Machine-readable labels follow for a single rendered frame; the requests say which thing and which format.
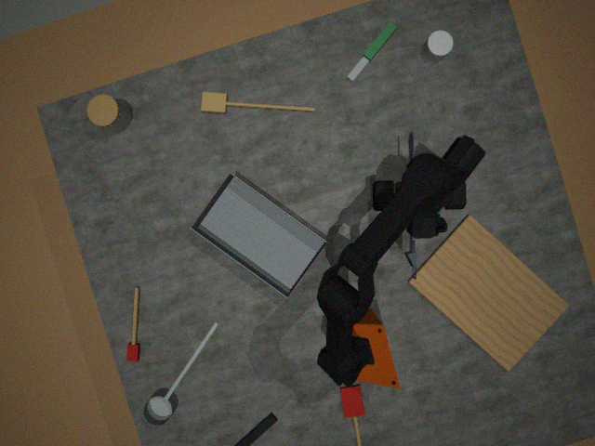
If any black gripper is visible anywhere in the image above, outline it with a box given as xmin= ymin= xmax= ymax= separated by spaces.
xmin=373 ymin=180 xmax=466 ymax=211

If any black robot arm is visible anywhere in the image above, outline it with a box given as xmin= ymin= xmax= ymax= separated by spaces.
xmin=317 ymin=136 xmax=486 ymax=387

